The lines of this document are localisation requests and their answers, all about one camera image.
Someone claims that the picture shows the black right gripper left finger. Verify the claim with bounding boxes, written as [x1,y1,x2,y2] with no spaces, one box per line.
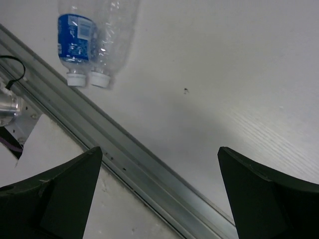
[0,147,102,239]

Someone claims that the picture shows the black cable loop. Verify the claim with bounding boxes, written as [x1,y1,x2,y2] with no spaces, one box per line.
[0,55,26,90]

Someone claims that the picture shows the blue label bottle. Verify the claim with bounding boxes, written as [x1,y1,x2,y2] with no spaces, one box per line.
[57,0,98,87]

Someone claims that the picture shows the aluminium table rail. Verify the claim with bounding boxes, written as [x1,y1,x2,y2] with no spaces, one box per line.
[0,27,238,239]

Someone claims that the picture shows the clear unlabelled plastic bottle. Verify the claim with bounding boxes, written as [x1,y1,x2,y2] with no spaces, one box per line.
[89,0,140,88]

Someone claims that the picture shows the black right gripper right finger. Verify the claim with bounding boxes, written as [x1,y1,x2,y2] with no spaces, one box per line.
[218,147,319,239]

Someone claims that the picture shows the left arm metal base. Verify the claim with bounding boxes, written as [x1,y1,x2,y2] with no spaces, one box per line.
[0,82,42,145]

